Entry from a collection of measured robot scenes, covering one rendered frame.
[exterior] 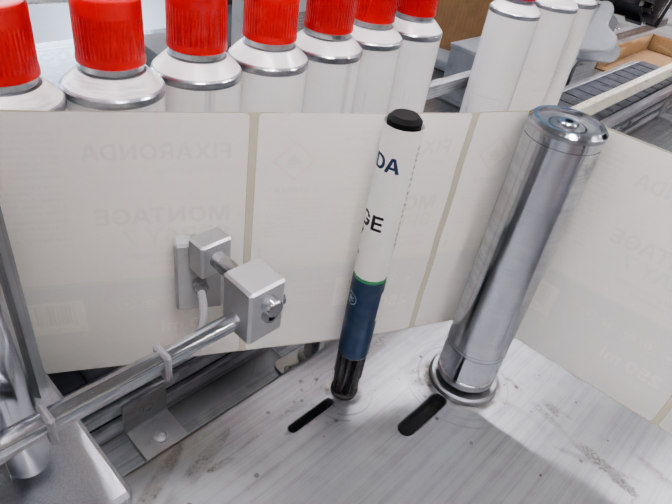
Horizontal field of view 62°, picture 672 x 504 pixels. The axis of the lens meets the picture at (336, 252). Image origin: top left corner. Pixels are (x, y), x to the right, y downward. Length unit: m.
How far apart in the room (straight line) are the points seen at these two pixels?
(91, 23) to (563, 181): 0.23
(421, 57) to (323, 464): 0.32
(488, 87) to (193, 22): 0.38
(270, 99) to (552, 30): 0.40
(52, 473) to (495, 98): 0.53
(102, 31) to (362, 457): 0.26
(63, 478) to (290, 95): 0.24
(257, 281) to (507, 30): 0.45
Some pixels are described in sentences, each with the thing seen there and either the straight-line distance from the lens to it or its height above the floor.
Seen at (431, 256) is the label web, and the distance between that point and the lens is 0.33.
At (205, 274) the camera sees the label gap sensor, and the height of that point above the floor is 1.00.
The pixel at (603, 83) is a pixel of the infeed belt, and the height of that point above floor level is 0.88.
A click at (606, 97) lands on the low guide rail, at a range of 0.89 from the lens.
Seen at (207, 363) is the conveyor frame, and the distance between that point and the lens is 0.41.
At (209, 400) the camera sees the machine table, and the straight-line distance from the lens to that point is 0.42.
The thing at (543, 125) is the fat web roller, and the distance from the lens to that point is 0.28.
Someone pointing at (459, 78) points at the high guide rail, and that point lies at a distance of 0.66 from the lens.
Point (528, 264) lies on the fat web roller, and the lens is 0.31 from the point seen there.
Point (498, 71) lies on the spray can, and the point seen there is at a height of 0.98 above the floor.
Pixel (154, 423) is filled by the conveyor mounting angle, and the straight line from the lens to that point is 0.41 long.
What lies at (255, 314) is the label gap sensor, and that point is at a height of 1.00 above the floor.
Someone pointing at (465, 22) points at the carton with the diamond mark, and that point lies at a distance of 1.13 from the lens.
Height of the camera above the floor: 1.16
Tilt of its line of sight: 37 degrees down
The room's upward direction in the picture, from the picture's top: 10 degrees clockwise
